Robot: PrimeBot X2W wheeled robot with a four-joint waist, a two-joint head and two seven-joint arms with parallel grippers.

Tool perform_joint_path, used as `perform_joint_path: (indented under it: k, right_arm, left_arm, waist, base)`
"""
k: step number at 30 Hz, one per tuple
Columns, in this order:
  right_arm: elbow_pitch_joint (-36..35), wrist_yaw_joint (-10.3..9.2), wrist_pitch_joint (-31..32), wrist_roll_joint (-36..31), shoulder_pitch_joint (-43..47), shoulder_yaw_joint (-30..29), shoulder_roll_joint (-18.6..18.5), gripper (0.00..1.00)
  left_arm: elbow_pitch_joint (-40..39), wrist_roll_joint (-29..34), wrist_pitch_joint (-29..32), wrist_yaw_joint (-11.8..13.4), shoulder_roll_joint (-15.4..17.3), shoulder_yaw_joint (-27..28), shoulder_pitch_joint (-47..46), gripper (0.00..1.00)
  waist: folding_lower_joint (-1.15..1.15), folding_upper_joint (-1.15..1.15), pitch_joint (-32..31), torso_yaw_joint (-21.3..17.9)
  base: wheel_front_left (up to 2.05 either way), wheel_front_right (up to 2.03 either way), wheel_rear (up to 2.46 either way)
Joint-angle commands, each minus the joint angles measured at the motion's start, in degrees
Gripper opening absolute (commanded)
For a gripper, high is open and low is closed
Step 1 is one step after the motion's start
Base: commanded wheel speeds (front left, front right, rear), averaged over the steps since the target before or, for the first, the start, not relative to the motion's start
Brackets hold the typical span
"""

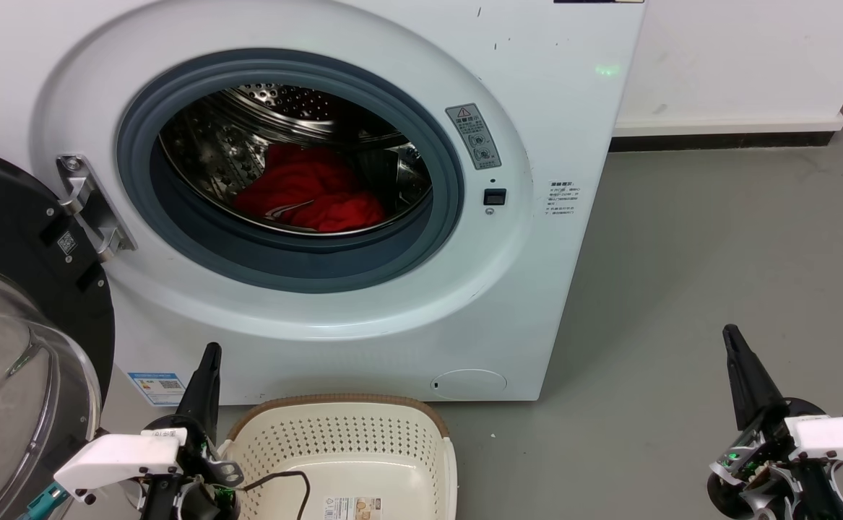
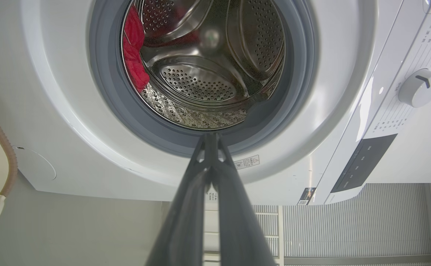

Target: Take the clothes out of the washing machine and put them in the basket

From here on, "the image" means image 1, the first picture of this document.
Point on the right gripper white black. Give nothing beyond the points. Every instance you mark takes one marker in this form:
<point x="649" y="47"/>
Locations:
<point x="833" y="437"/>

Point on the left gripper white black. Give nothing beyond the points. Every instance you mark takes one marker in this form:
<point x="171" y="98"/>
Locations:
<point x="121" y="456"/>

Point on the red cloth garment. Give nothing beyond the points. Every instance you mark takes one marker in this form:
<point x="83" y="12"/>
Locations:
<point x="305" y="184"/>

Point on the cream perforated laundry basket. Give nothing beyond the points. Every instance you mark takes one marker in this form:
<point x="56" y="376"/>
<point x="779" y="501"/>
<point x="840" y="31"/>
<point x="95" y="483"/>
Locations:
<point x="363" y="448"/>

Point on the white printed product label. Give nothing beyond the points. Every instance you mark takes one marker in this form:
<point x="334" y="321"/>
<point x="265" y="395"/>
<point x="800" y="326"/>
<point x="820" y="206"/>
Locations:
<point x="352" y="508"/>

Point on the washing machine glass door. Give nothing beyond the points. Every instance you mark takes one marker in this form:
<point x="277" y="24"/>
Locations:
<point x="2" y="217"/>

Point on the stainless steel washing machine drum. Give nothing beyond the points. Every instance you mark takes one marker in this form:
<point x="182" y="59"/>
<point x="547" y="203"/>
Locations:
<point x="248" y="130"/>

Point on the grey rubber door gasket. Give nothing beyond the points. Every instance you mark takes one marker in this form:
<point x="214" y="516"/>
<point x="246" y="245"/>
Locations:
<point x="305" y="263"/>

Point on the metal door hinge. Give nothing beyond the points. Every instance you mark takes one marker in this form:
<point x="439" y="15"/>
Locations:
<point x="92" y="206"/>

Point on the white front-load washing machine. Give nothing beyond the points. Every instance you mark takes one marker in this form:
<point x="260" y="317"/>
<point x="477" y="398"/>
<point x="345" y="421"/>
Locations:
<point x="537" y="289"/>

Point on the white text sticker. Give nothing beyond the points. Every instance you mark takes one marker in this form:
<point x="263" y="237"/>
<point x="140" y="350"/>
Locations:
<point x="563" y="198"/>

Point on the black door latch socket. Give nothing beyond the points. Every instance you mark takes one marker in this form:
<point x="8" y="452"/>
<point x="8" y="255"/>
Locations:
<point x="495" y="197"/>

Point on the grey warning sticker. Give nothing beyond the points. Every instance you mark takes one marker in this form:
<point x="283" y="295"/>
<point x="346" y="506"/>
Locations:
<point x="472" y="136"/>

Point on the white wall baseboard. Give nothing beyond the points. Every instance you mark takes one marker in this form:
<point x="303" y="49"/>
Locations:
<point x="724" y="124"/>

